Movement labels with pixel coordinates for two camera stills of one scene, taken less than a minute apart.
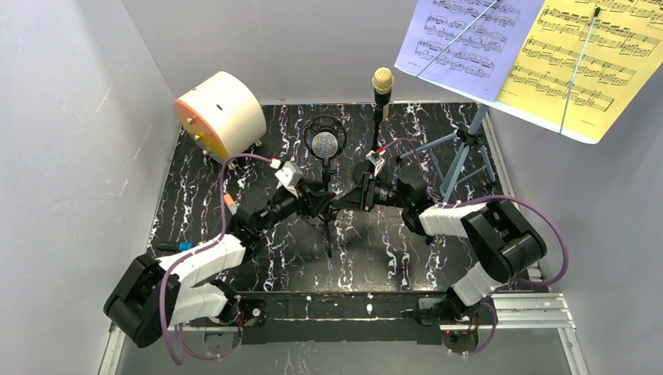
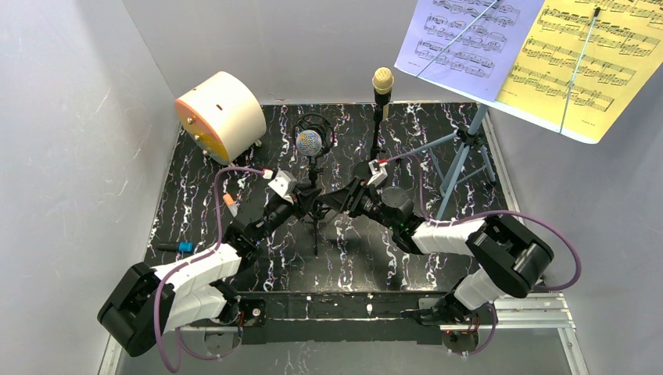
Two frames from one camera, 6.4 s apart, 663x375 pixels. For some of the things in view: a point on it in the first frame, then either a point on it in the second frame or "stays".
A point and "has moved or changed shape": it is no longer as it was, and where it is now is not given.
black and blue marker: x=177 y=247 stays
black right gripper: x=365 y=194 stays
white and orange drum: x=222 y=116 stays
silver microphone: x=325 y=136 has moved or changed shape
